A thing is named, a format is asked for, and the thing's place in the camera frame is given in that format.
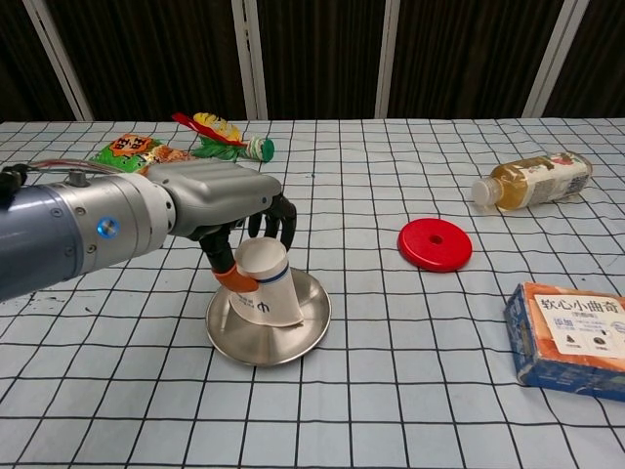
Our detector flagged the tea bottle with white cap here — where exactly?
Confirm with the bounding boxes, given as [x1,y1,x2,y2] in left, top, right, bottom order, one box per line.
[471,151,594,215]

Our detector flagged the silver metal plate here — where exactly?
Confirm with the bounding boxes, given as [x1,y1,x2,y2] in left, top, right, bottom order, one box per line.
[206,271,333,367]

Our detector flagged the left silver and black robot hand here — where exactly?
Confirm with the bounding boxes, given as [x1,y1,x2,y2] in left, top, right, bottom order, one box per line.
[146,162,298,294]

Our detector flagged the white frame post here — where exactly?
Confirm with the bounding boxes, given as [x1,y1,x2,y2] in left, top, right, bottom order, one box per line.
[523,0,592,118]
[230,0,269,119]
[22,0,94,121]
[374,0,402,119]

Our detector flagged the checked light blue tablecloth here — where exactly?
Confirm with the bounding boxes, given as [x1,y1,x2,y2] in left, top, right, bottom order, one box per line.
[0,116,625,469]

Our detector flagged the green snack bag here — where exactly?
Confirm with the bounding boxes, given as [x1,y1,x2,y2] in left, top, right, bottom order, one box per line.
[87,133,191,176]

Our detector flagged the colourful feather shuttlecock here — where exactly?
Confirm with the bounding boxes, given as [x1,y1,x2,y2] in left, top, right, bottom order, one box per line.
[171,111,276,162]

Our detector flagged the white paper cup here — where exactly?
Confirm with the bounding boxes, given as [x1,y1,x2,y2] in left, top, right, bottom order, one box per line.
[229,237,305,328]

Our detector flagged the red plastic disc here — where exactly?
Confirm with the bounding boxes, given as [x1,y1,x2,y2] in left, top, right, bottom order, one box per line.
[396,218,474,274]

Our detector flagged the orange and blue cookie box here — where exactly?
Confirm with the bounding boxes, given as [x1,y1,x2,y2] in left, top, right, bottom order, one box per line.
[504,280,625,403]

